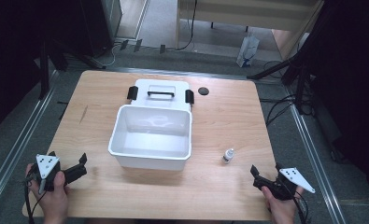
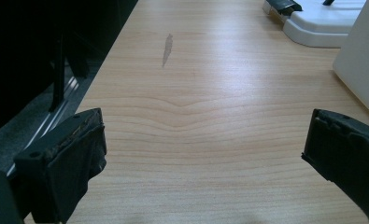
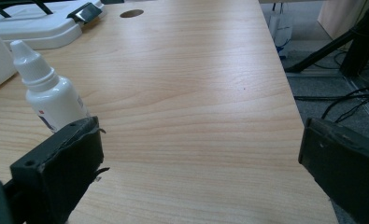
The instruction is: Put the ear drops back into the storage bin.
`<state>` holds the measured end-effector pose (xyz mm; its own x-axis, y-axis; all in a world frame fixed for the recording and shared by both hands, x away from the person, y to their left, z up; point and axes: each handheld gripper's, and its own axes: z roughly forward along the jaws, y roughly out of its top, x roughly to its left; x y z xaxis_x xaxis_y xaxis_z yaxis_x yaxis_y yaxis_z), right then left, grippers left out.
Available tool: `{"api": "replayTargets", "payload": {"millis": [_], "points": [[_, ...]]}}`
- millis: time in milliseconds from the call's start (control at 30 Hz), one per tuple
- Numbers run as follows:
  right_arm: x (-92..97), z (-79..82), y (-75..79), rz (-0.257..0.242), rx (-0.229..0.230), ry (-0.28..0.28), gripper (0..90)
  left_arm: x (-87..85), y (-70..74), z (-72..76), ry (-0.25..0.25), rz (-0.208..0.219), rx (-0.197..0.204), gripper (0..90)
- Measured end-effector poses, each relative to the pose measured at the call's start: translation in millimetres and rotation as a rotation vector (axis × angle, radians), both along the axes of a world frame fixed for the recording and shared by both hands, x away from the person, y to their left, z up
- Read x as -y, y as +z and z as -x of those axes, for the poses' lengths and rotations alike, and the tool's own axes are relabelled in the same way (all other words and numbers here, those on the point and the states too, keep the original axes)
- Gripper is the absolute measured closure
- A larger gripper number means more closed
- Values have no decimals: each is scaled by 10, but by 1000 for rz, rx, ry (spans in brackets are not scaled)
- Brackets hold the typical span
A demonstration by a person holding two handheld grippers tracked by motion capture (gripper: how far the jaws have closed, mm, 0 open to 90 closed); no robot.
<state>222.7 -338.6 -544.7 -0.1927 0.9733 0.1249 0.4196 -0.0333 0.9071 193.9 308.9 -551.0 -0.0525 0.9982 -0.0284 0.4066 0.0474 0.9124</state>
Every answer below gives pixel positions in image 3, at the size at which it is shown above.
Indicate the white dropper bottle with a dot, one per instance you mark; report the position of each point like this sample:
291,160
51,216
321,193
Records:
53,96

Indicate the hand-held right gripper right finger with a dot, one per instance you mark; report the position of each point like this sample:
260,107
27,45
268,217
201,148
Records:
344,161

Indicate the white paper bag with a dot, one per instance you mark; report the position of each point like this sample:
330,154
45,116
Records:
280,32

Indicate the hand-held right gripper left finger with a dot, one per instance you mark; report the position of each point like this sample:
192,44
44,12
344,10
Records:
60,168

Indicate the black tripod stand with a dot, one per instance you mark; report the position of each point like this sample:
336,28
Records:
356,40

